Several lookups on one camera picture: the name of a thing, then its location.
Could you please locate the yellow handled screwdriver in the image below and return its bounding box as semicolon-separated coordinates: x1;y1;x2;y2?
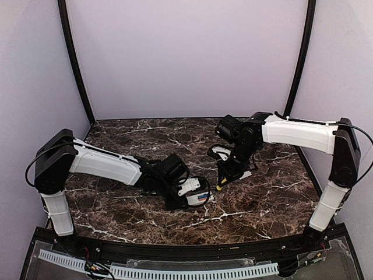
216;177;229;191

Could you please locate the white battery cover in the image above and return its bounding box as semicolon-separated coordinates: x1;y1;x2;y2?
239;170;252;180

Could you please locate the white remote control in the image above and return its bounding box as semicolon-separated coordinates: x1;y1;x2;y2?
186;192;214;206

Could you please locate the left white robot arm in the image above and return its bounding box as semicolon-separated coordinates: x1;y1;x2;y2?
26;129;189;237

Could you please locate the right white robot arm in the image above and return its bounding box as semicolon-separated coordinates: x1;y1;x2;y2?
215;112;361;249

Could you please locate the blue red battery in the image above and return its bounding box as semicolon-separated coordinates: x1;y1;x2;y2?
197;194;210;201

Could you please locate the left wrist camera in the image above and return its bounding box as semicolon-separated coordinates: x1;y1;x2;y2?
161;153;187;182

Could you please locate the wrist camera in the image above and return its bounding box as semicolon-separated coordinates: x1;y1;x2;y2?
161;153;187;182
215;114;242;144

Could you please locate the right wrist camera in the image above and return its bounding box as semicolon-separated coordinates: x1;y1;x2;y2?
215;114;242;144

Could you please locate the black front rail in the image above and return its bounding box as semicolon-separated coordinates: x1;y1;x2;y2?
34;227;347;263

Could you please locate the white slotted cable duct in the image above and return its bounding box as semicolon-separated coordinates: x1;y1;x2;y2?
38;249;279;280

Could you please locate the right black frame post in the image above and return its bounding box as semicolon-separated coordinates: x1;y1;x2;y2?
284;0;316;116

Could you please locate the black frame post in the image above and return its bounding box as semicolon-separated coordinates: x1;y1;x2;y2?
284;0;316;116
57;0;96;126

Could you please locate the left black frame post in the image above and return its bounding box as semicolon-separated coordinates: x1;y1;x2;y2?
57;0;96;126

